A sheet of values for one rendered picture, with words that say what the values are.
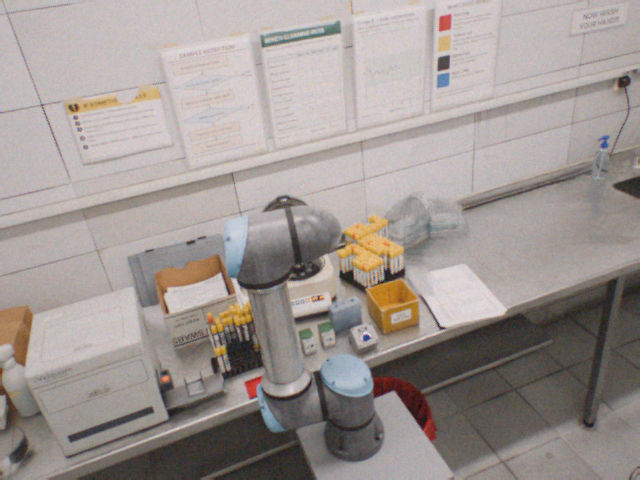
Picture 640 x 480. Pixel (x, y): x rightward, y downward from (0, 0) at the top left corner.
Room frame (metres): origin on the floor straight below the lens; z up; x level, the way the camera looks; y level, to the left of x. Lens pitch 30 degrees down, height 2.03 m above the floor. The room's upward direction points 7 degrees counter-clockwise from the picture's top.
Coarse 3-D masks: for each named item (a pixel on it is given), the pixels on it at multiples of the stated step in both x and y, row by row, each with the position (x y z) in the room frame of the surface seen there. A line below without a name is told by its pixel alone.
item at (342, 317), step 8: (336, 304) 1.38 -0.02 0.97; (352, 304) 1.37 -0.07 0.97; (360, 304) 1.37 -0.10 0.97; (336, 312) 1.35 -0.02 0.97; (344, 312) 1.36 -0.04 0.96; (352, 312) 1.37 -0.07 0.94; (360, 312) 1.37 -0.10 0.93; (336, 320) 1.35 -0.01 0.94; (344, 320) 1.36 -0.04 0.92; (352, 320) 1.36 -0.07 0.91; (360, 320) 1.37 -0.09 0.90; (336, 328) 1.34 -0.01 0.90; (344, 328) 1.35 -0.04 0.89
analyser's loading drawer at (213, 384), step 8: (216, 376) 1.18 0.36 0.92; (192, 384) 1.16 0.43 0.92; (200, 384) 1.16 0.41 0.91; (208, 384) 1.16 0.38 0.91; (216, 384) 1.15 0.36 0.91; (224, 384) 1.14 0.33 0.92; (168, 392) 1.15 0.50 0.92; (176, 392) 1.14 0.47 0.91; (184, 392) 1.14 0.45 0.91; (192, 392) 1.13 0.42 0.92; (200, 392) 1.12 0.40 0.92; (208, 392) 1.12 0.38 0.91; (216, 392) 1.13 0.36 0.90; (168, 400) 1.11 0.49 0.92; (176, 400) 1.11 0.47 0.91; (184, 400) 1.11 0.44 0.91; (192, 400) 1.11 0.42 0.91; (168, 408) 1.09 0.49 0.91
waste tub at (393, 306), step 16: (368, 288) 1.44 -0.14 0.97; (384, 288) 1.46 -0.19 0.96; (400, 288) 1.47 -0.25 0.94; (368, 304) 1.43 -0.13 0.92; (384, 304) 1.46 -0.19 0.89; (400, 304) 1.46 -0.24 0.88; (416, 304) 1.35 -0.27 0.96; (384, 320) 1.32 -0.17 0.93; (400, 320) 1.33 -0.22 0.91; (416, 320) 1.35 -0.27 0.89
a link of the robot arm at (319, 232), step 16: (304, 208) 0.94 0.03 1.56; (320, 208) 0.96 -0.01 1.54; (304, 224) 0.89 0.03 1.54; (320, 224) 0.91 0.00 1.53; (336, 224) 0.95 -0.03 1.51; (304, 240) 0.88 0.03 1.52; (320, 240) 0.89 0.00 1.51; (336, 240) 0.93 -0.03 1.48; (304, 256) 0.88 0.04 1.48; (320, 256) 0.90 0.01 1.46
